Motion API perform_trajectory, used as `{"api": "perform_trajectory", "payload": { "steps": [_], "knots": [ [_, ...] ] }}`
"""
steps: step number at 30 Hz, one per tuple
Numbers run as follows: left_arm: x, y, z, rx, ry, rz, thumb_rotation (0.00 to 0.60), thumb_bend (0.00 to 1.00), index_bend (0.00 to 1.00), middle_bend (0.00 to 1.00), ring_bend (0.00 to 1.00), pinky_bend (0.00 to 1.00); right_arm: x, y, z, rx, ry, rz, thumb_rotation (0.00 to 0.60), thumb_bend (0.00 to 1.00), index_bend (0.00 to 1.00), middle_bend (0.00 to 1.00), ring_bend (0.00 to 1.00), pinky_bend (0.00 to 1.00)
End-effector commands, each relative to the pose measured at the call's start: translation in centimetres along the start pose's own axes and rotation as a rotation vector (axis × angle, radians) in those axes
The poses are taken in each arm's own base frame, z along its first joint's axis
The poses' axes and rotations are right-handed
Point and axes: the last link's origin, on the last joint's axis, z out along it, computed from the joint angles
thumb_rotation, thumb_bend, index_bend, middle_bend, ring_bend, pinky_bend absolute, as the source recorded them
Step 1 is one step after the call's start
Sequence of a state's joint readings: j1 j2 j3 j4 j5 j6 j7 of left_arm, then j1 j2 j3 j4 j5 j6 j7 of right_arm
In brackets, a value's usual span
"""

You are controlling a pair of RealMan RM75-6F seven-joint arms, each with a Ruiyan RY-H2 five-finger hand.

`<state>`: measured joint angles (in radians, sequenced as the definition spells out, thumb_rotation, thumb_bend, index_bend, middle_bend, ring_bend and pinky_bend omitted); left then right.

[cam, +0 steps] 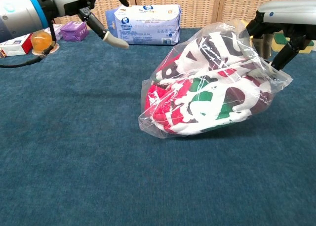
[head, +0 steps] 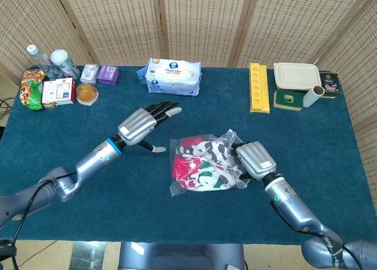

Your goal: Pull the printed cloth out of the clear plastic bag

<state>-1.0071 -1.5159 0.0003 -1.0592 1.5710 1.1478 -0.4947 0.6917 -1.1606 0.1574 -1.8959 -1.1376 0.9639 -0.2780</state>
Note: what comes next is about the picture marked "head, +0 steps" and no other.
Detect purple small box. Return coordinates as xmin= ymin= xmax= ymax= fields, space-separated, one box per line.
xmin=97 ymin=65 xmax=120 ymax=86

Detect white red cardboard box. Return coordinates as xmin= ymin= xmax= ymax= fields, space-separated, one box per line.
xmin=41 ymin=77 xmax=77 ymax=108

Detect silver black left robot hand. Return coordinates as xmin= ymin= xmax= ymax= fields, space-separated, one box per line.
xmin=117 ymin=100 xmax=183 ymax=153

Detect clear plastic water bottle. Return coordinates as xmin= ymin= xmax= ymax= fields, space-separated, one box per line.
xmin=27 ymin=44 xmax=61 ymax=80

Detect orange jelly cup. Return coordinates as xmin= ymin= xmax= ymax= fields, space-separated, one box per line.
xmin=75 ymin=83 xmax=99 ymax=106

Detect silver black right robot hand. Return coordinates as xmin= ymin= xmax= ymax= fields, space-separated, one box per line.
xmin=231 ymin=140 xmax=277 ymax=182

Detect blue-grey robot torso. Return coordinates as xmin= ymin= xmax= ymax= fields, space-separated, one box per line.
xmin=117 ymin=242 xmax=247 ymax=270

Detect yellow holed plastic tray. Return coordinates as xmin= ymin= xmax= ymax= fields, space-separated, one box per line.
xmin=249 ymin=62 xmax=271 ymax=114

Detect dark green tin can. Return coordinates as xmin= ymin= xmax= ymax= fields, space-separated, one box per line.
xmin=319 ymin=71 xmax=340 ymax=99

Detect orange green snack bag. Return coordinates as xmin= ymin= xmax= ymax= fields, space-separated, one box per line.
xmin=19 ymin=69 xmax=48 ymax=111

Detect black floor cables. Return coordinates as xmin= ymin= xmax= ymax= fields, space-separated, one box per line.
xmin=0 ymin=97 xmax=14 ymax=114

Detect teal carpet table cover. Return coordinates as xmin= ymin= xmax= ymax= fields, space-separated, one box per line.
xmin=0 ymin=65 xmax=377 ymax=247

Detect green box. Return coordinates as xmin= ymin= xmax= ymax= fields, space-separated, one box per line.
xmin=273 ymin=89 xmax=306 ymax=110

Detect beige lidded food container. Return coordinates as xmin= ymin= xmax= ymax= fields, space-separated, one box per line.
xmin=273 ymin=62 xmax=322 ymax=91

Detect pale lilac clear box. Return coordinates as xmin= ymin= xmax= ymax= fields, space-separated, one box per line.
xmin=80 ymin=64 xmax=100 ymax=84

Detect red white green patterned clothes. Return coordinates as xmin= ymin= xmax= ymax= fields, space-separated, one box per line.
xmin=173 ymin=136 xmax=245 ymax=192

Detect white blue tissue pack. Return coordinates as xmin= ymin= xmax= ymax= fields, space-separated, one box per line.
xmin=136 ymin=57 xmax=203 ymax=97

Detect clear plastic bag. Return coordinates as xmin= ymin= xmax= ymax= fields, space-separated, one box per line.
xmin=169 ymin=129 xmax=251 ymax=197

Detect white paper roll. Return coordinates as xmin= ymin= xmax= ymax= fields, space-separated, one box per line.
xmin=302 ymin=85 xmax=325 ymax=108

